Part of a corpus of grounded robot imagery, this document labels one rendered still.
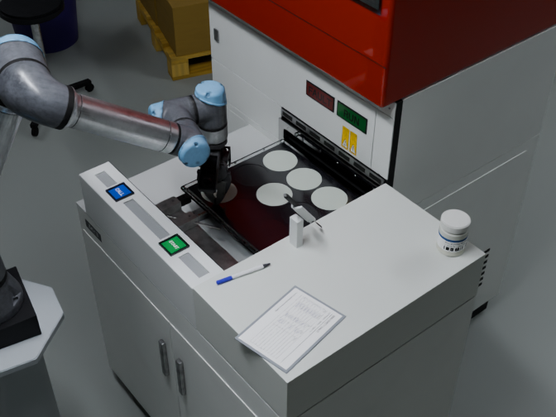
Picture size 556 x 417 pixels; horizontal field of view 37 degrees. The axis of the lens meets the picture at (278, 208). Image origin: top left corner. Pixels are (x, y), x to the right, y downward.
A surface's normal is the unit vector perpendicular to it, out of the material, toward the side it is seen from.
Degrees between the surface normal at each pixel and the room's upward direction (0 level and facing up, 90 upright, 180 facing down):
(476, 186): 90
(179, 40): 90
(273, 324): 0
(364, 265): 0
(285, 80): 90
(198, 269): 0
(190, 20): 90
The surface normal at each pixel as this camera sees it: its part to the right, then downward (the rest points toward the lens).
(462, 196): 0.62, 0.51
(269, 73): -0.78, 0.40
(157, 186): 0.00, -0.76
